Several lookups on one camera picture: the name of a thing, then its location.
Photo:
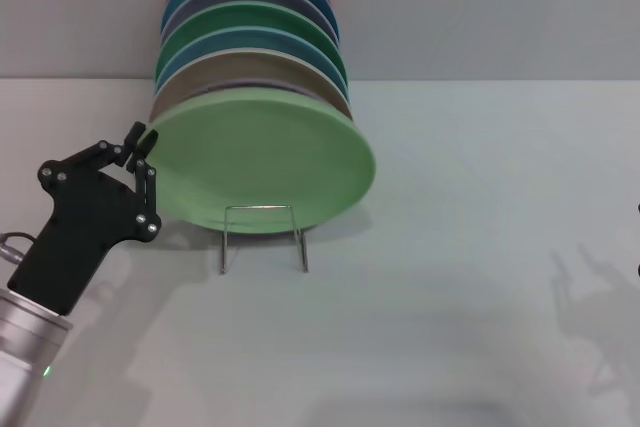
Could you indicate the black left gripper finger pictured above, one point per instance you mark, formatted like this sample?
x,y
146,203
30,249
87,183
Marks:
x,y
85,159
146,182

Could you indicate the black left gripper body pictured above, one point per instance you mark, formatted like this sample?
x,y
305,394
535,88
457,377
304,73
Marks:
x,y
85,232

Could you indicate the light green plate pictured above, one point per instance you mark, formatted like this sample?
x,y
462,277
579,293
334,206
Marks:
x,y
260,162

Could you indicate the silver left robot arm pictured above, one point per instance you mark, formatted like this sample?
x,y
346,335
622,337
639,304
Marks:
x,y
22,347

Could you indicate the beige plate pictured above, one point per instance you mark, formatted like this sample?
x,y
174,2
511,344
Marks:
x,y
225,67

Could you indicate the lavender plate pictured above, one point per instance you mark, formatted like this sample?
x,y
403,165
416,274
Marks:
x,y
255,84

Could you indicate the light blue plate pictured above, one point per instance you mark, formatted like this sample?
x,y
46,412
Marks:
x,y
240,39

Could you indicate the dark green plate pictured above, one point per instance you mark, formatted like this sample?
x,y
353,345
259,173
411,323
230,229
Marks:
x,y
240,14

